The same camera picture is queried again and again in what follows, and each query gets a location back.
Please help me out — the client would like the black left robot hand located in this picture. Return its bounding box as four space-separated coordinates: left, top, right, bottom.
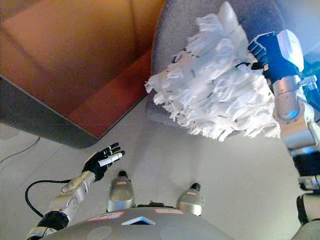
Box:
81 142 126 183

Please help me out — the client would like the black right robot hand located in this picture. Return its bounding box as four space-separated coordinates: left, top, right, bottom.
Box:
247 29 305 82

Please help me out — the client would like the white fringed pillow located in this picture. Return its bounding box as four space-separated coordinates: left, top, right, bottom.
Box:
144 1 281 143

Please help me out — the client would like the silver left robot leg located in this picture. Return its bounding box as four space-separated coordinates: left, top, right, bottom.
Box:
106 176 136 213

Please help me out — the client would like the silver robot leg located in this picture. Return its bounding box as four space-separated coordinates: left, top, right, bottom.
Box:
106 176 136 213
176 188 205 217

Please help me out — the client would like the grey robot torso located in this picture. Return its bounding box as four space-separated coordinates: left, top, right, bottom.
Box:
42 204 236 240

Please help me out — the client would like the silver right robot leg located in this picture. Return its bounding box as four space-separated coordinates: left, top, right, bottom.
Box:
176 188 205 217

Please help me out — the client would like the brown wooden desk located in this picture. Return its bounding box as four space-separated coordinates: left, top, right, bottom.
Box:
0 0 167 150

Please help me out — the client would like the grey fabric armchair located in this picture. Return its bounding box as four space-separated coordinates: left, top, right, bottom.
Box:
145 0 288 137

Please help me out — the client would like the thick black left wrist cable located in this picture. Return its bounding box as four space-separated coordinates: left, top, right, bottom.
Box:
24 179 72 218

